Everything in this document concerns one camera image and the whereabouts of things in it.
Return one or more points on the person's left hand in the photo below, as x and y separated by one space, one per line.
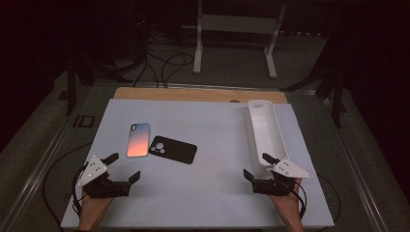
93 209

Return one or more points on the white metal stand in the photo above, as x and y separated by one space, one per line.
238 24

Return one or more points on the aluminium frame rail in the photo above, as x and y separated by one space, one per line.
357 174
38 167

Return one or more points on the white table mat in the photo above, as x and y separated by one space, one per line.
209 180

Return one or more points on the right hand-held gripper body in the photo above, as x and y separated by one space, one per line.
286 170

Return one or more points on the white plastic bin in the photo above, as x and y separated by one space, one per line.
267 132

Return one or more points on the person's right hand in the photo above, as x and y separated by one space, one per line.
290 206

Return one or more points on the black tripod stand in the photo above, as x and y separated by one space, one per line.
336 96
71 90

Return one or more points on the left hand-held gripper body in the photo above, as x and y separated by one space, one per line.
93 170

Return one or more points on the black floor bracket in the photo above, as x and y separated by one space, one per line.
84 121

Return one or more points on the dark round table grommet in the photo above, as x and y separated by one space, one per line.
234 101

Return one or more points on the black phone case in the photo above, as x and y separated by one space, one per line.
177 150

